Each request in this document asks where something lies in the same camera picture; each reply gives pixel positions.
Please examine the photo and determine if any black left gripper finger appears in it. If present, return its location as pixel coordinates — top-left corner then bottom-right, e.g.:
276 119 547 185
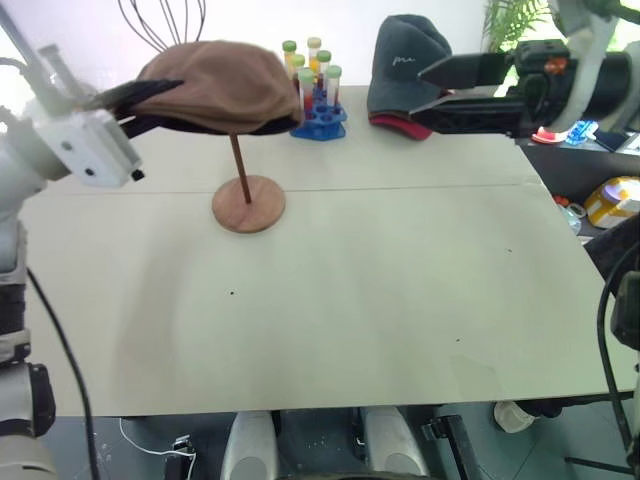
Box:
127 113 171 139
82 78 185 112

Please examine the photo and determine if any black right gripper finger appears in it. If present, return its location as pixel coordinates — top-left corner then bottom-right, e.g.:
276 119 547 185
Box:
417 51 507 92
408 94 527 137

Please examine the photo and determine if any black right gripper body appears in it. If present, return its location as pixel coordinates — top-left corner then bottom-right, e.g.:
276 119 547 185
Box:
504 39 579 137

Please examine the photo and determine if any brown cap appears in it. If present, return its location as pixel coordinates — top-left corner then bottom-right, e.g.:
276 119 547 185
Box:
112 40 305 137

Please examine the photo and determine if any dark grey baseball cap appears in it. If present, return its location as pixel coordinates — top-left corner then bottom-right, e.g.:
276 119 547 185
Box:
367 14 454 143

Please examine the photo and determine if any clear jar with red cap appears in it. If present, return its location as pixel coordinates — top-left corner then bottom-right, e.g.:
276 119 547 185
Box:
553 195 585 236

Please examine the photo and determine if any wooden hat stand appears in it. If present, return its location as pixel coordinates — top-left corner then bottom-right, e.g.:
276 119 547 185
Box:
211 132 287 235

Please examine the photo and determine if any red and white object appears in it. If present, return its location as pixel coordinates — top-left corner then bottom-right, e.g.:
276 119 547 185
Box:
531 125 572 147

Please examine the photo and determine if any green potted plant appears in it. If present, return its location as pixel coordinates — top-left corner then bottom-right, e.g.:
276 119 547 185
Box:
482 0 566 54

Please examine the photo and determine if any blue plastic object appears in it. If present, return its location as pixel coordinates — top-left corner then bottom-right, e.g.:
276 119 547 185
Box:
564 119 600 147

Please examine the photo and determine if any black side table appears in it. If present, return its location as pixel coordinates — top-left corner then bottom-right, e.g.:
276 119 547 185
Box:
514 130 640 246

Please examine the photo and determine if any black flat tablet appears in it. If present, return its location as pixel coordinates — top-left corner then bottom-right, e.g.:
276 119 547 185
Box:
594 130 640 154

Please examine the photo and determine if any yellow plastic container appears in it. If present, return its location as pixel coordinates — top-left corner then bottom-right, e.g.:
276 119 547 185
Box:
583 175 640 230

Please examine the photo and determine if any blue test tube rack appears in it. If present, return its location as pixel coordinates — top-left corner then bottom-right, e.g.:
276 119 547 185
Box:
289 84 348 142

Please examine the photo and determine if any white rounded object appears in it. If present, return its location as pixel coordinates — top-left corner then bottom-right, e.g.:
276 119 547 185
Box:
493 399 537 434

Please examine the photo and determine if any silver rounded robot leg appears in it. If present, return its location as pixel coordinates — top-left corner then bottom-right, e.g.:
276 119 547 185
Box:
360 406 429 479
221 409 280 480

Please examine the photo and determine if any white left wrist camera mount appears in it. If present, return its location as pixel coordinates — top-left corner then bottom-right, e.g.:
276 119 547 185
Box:
29 44 146 189

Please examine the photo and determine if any black wire head frame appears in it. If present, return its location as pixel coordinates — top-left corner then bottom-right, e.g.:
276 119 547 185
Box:
118 0 207 53

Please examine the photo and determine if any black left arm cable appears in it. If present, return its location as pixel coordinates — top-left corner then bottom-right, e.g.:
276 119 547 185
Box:
24 267 101 480

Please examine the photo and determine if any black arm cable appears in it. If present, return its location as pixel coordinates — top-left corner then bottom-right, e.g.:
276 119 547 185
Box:
24 267 101 480
597 239 640 461

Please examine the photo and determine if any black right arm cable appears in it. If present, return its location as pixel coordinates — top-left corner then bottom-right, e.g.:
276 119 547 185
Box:
597 239 640 461

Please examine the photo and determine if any white thin floor cable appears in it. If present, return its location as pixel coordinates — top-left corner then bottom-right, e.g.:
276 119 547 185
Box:
118 418 197 459

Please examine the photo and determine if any black metal bracket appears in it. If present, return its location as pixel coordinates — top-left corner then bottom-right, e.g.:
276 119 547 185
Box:
421 414 484 480

